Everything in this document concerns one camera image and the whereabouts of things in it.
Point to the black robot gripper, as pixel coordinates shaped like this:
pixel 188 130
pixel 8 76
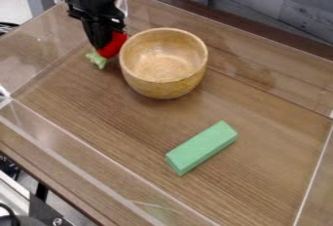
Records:
pixel 103 35

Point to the red fuzzy ball fruit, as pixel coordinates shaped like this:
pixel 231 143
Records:
pixel 99 57

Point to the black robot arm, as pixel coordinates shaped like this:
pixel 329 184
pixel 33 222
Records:
pixel 92 5

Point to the light wooden bowl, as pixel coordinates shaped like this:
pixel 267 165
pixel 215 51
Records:
pixel 163 62

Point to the green rectangular block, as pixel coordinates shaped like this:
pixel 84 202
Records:
pixel 194 151

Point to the clear acrylic corner bracket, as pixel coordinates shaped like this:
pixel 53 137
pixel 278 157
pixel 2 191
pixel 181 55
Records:
pixel 121 6

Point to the clear acrylic tray enclosure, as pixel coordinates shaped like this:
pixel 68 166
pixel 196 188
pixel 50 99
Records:
pixel 92 139

